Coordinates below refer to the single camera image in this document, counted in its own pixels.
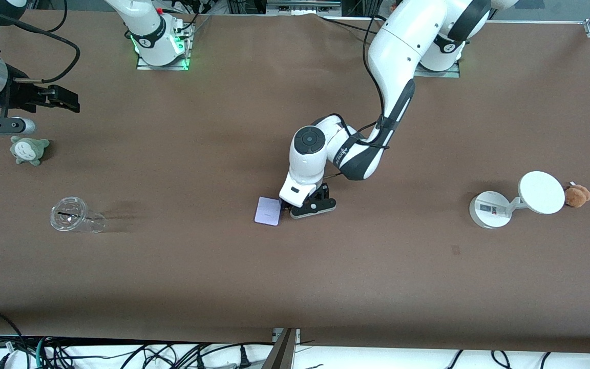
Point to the lavender square card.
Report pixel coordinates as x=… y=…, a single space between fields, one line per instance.
x=267 y=211

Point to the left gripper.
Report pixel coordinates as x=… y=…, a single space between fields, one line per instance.
x=322 y=192

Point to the grey totoro plush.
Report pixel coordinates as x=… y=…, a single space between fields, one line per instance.
x=28 y=149

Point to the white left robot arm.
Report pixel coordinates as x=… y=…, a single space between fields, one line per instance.
x=402 y=41

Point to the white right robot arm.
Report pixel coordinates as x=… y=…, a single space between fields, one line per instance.
x=146 y=31

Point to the white round desk lamp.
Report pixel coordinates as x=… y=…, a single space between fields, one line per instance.
x=543 y=192

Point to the brown table cover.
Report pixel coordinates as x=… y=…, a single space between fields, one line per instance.
x=295 y=282

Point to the clear plastic cup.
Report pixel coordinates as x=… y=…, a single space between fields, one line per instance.
x=72 y=215

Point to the dark support beam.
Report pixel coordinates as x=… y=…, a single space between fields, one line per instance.
x=280 y=353

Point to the black power plug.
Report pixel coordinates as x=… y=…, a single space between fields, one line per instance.
x=244 y=359

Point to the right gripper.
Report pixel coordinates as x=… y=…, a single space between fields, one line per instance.
x=20 y=94

